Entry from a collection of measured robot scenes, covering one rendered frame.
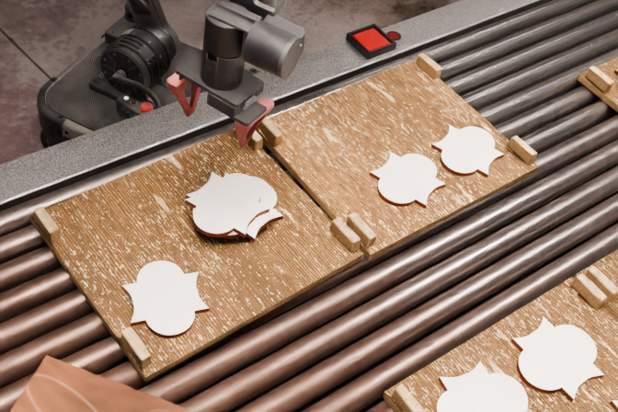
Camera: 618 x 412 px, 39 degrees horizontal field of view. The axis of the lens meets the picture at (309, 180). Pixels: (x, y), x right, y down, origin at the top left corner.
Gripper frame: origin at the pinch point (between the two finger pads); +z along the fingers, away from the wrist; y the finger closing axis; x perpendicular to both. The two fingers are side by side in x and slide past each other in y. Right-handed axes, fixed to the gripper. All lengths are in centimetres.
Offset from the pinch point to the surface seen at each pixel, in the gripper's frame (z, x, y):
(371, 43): 23, -61, 5
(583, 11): 23, -108, -25
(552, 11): 23, -104, -19
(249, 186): 18.8, -8.9, -1.5
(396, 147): 22.2, -37.6, -14.4
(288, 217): 22.7, -10.7, -8.7
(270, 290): 23.0, 3.2, -15.1
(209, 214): 19.0, 0.2, -0.3
